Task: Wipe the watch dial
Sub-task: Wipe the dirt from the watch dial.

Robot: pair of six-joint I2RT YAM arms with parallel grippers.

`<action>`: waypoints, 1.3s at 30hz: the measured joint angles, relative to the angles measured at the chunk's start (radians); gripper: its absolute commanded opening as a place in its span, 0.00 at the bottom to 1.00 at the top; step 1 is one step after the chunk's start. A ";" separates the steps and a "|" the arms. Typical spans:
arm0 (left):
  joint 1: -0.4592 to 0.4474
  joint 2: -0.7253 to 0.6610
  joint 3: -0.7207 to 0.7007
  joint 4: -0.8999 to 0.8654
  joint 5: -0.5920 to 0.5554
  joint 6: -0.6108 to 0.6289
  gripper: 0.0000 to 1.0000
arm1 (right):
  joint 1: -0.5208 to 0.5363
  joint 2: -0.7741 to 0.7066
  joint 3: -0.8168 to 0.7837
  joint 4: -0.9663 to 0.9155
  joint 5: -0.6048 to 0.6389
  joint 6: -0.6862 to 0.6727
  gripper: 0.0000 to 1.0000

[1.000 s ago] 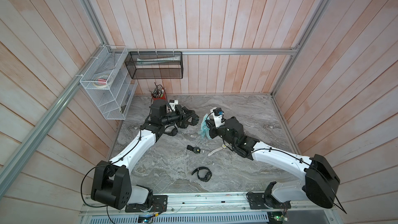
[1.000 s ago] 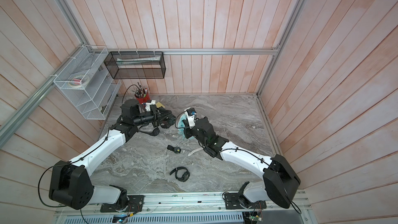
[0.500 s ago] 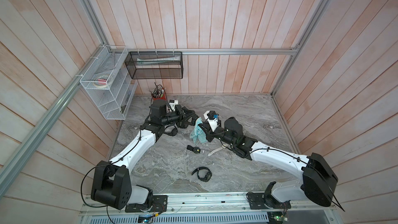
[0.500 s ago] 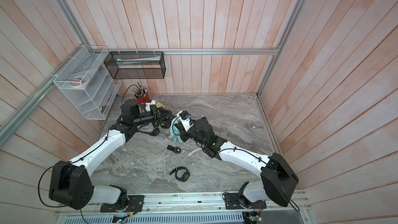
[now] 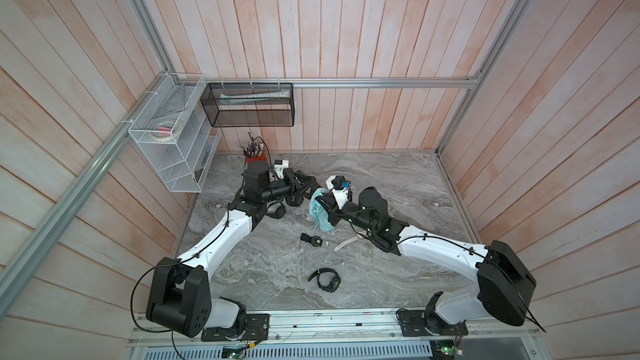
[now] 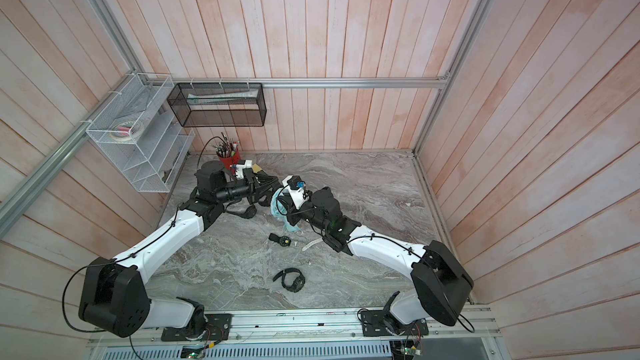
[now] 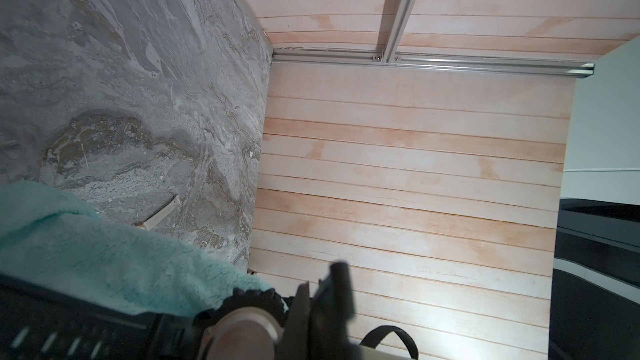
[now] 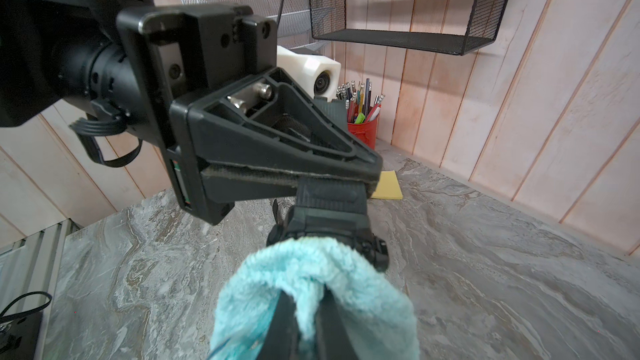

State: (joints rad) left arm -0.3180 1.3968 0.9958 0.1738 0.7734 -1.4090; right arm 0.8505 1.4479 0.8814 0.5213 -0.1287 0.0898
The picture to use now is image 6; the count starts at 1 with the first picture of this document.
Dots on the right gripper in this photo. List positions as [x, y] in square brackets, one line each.
[314, 196]

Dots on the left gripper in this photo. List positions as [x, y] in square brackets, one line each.
[258, 183]

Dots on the teal microfiber cloth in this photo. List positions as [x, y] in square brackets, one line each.
[279, 211]

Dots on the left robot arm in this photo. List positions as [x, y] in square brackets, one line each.
[114, 297]

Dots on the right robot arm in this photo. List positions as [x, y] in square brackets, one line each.
[441, 286]

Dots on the red pen holder cup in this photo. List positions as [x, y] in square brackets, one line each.
[231, 161]

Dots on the tape roll on shelf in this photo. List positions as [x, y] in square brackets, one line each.
[126, 131]

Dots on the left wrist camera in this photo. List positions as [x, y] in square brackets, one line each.
[239, 168]

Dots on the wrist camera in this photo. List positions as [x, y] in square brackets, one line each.
[239, 168]
[296, 189]

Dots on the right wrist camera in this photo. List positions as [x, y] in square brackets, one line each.
[296, 189]

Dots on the black mesh wall basket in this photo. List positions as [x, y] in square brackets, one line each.
[204, 105]

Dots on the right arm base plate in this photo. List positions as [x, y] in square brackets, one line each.
[379, 323]

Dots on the white wire wall shelf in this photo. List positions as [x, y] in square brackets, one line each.
[152, 162]

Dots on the aluminium front rail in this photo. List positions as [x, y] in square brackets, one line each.
[342, 324]

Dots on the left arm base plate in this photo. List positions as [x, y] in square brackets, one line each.
[211, 327]

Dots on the aluminium wall frame rail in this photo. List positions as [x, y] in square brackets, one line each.
[28, 191]

